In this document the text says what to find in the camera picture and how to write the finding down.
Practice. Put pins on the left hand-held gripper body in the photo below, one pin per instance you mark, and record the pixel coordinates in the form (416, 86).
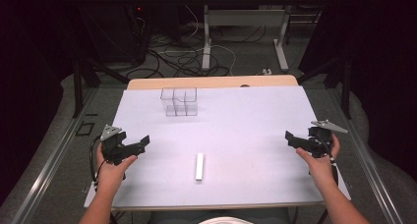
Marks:
(113, 145)

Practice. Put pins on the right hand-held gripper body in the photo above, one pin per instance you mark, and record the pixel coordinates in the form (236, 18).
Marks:
(323, 139)

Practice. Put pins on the clear plastic compartment organiser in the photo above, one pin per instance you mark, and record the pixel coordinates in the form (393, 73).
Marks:
(179, 101)

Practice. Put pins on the white rectangular bar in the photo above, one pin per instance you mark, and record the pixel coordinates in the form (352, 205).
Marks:
(199, 166)

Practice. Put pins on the person's left hand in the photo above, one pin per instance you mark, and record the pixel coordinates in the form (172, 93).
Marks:
(111, 173)

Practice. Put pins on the person's right hand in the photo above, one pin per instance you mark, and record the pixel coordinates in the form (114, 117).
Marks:
(323, 168)

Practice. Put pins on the black metal stand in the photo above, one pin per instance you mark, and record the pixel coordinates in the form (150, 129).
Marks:
(82, 83)
(337, 80)

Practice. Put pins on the white table mat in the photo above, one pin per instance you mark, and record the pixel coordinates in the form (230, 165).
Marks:
(229, 129)

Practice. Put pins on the person's dark trousers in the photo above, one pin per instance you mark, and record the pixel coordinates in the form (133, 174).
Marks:
(170, 217)

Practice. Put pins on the wooden table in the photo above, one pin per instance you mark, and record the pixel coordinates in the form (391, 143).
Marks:
(209, 81)

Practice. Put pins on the person's white shirt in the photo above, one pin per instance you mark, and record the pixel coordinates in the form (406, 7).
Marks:
(226, 220)

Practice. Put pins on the black computer tower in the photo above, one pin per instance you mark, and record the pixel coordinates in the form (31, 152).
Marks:
(137, 30)

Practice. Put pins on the white desk with metal legs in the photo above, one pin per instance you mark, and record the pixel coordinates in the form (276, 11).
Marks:
(249, 17)

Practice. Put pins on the aluminium floor rail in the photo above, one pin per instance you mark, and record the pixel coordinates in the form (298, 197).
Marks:
(370, 171)
(46, 171)

